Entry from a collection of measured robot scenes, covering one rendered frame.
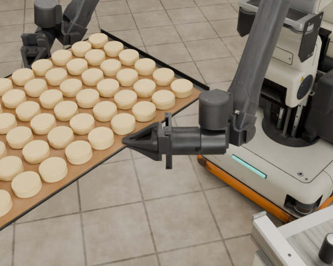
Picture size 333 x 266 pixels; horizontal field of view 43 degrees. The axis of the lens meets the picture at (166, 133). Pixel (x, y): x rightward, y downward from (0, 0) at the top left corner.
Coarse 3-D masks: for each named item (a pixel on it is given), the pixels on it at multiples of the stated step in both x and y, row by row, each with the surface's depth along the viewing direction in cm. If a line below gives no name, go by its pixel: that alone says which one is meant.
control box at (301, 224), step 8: (328, 208) 93; (304, 216) 91; (312, 216) 91; (320, 216) 91; (328, 216) 91; (288, 224) 89; (296, 224) 89; (304, 224) 89; (312, 224) 89; (280, 232) 88; (288, 232) 88; (296, 232) 88
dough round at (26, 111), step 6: (24, 102) 92; (30, 102) 92; (36, 102) 92; (18, 108) 90; (24, 108) 90; (30, 108) 90; (36, 108) 90; (18, 114) 89; (24, 114) 89; (30, 114) 89; (36, 114) 90; (24, 120) 90; (30, 120) 90
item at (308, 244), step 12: (312, 228) 88; (324, 228) 88; (288, 240) 86; (300, 240) 86; (312, 240) 86; (324, 240) 80; (300, 252) 84; (312, 252) 84; (324, 252) 81; (264, 264) 82; (312, 264) 82; (324, 264) 82
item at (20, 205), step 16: (80, 80) 101; (64, 96) 96; (192, 96) 94; (48, 112) 92; (80, 112) 92; (128, 112) 91; (160, 112) 91; (48, 144) 85; (96, 160) 81; (48, 192) 75; (16, 208) 73; (0, 224) 71
